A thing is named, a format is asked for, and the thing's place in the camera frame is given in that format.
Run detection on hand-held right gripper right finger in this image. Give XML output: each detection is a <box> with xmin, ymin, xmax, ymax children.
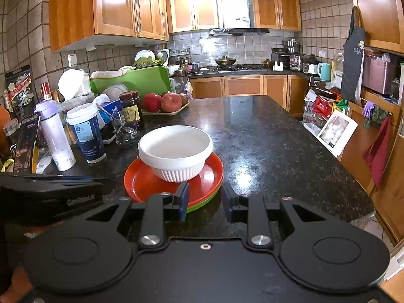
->
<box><xmin>221</xmin><ymin>182</ymin><xmax>328</xmax><ymax>248</ymax></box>

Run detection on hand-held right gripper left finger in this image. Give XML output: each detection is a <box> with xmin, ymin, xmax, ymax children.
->
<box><xmin>85</xmin><ymin>181</ymin><xmax>191</xmax><ymax>248</ymax></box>

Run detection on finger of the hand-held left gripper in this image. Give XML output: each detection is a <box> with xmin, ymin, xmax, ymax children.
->
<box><xmin>30</xmin><ymin>173</ymin><xmax>111</xmax><ymax>186</ymax></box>

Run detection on green plastic plate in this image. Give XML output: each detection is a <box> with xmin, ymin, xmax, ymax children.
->
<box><xmin>186</xmin><ymin>189</ymin><xmax>222</xmax><ymax>213</ymax></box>

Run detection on white ribbed bowl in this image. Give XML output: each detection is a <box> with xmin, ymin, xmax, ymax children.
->
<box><xmin>138</xmin><ymin>125</ymin><xmax>214</xmax><ymax>183</ymax></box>
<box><xmin>139</xmin><ymin>125</ymin><xmax>213</xmax><ymax>160</ymax></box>

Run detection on orange plastic plate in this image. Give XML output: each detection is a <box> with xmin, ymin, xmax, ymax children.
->
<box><xmin>124</xmin><ymin>152</ymin><xmax>224</xmax><ymax>204</ymax></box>

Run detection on stack of white plates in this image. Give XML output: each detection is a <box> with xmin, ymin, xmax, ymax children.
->
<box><xmin>101</xmin><ymin>83</ymin><xmax>129</xmax><ymax>101</ymax></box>

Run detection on white thermos bottle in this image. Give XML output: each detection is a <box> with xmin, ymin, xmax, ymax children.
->
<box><xmin>34</xmin><ymin>100</ymin><xmax>77</xmax><ymax>171</ymax></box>

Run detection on blue paper cup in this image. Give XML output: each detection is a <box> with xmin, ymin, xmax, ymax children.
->
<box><xmin>66</xmin><ymin>103</ymin><xmax>106</xmax><ymax>165</ymax></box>

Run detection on dark printed package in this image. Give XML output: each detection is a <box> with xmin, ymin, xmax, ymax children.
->
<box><xmin>14</xmin><ymin>114</ymin><xmax>41</xmax><ymax>174</ymax></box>

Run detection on clear glass cup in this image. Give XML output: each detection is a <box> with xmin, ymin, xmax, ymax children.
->
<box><xmin>111</xmin><ymin>114</ymin><xmax>141</xmax><ymax>146</ymax></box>

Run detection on metal spoon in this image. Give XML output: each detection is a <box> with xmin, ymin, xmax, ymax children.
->
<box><xmin>95</xmin><ymin>103</ymin><xmax>135</xmax><ymax>133</ymax></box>

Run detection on blue tissue box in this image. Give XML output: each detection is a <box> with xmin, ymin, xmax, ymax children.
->
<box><xmin>98</xmin><ymin>99</ymin><xmax>123</xmax><ymax>123</ymax></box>

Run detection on dark sauce jar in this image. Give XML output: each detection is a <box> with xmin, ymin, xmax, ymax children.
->
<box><xmin>119</xmin><ymin>90</ymin><xmax>145</xmax><ymax>130</ymax></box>

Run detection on red capped bottle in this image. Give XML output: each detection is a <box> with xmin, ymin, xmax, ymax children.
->
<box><xmin>40</xmin><ymin>82</ymin><xmax>53</xmax><ymax>102</ymax></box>

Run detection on yellow fruit tray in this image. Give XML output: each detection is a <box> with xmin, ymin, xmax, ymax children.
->
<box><xmin>140</xmin><ymin>100</ymin><xmax>190</xmax><ymax>116</ymax></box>

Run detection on white plastic bag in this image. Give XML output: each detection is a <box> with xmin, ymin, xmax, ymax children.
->
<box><xmin>58</xmin><ymin>69</ymin><xmax>95</xmax><ymax>102</ymax></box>

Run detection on red yellow apple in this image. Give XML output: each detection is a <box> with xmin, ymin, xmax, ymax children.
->
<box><xmin>161</xmin><ymin>93</ymin><xmax>183</xmax><ymax>113</ymax></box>

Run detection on black printed snack bag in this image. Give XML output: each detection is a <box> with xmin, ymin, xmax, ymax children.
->
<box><xmin>4</xmin><ymin>65</ymin><xmax>35</xmax><ymax>120</ymax></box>

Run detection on dark red apple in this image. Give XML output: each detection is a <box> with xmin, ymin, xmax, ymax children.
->
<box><xmin>143</xmin><ymin>93</ymin><xmax>162</xmax><ymax>113</ymax></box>

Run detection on white cloth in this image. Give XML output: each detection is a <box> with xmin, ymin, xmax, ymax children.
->
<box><xmin>90</xmin><ymin>66</ymin><xmax>135</xmax><ymax>79</ymax></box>

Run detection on wooden lower cabinets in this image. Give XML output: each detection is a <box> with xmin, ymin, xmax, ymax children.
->
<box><xmin>189</xmin><ymin>74</ymin><xmax>308</xmax><ymax>117</ymax></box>

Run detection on wooden cabinets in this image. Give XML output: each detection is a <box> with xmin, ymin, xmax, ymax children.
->
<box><xmin>189</xmin><ymin>74</ymin><xmax>308</xmax><ymax>117</ymax></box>
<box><xmin>47</xmin><ymin>0</ymin><xmax>404</xmax><ymax>54</ymax></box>

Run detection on green cutting board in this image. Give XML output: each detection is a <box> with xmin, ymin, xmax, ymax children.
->
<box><xmin>90</xmin><ymin>66</ymin><xmax>173</xmax><ymax>97</ymax></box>

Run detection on patterned white gift bag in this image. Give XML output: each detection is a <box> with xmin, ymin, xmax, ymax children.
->
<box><xmin>303</xmin><ymin>89</ymin><xmax>319</xmax><ymax>123</ymax></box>

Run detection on white window box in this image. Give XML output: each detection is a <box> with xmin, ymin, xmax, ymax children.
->
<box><xmin>317</xmin><ymin>109</ymin><xmax>359</xmax><ymax>157</ymax></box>

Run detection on gas stove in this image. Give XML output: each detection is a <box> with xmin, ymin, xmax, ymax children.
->
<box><xmin>218</xmin><ymin>65</ymin><xmax>269</xmax><ymax>72</ymax></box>

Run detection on red snack bag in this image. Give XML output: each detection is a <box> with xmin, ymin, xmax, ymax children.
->
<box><xmin>316</xmin><ymin>96</ymin><xmax>337</xmax><ymax>117</ymax></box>

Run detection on black wok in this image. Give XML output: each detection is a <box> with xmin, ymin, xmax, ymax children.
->
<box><xmin>215</xmin><ymin>55</ymin><xmax>237</xmax><ymax>67</ymax></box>

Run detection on white dish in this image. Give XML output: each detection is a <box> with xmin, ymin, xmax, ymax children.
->
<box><xmin>135</xmin><ymin>50</ymin><xmax>156</xmax><ymax>64</ymax></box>

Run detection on red hanging cloth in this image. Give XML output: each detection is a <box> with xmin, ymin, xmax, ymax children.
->
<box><xmin>362</xmin><ymin>115</ymin><xmax>392</xmax><ymax>188</ymax></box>

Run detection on dark pot on white base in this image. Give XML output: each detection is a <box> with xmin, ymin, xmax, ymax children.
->
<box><xmin>302</xmin><ymin>54</ymin><xmax>321</xmax><ymax>74</ymax></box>

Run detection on wooden side cabinet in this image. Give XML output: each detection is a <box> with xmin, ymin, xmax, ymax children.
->
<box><xmin>341</xmin><ymin>88</ymin><xmax>404</xmax><ymax>243</ymax></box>

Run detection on teal mug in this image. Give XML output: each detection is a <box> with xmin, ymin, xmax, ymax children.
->
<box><xmin>317</xmin><ymin>62</ymin><xmax>332</xmax><ymax>82</ymax></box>

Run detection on stacked steel pots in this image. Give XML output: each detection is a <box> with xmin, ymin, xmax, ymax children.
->
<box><xmin>282</xmin><ymin>39</ymin><xmax>300</xmax><ymax>54</ymax></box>

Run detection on black range hood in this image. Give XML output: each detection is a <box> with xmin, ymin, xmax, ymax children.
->
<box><xmin>208</xmin><ymin>28</ymin><xmax>270</xmax><ymax>37</ymax></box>

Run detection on wooden upper cabinets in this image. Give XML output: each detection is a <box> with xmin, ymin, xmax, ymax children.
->
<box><xmin>47</xmin><ymin>0</ymin><xmax>404</xmax><ymax>54</ymax></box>

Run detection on dark floral cloth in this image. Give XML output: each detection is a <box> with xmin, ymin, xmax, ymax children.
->
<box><xmin>363</xmin><ymin>107</ymin><xmax>389</xmax><ymax>128</ymax></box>

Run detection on black apron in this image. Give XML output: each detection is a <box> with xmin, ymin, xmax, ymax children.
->
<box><xmin>341</xmin><ymin>6</ymin><xmax>367</xmax><ymax>103</ymax></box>

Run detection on white water heater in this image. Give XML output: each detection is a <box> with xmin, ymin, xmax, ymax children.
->
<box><xmin>222</xmin><ymin>0</ymin><xmax>252</xmax><ymax>29</ymax></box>

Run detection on pink metal appliance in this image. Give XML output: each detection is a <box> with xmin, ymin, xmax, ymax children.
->
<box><xmin>362</xmin><ymin>55</ymin><xmax>399</xmax><ymax>94</ymax></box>

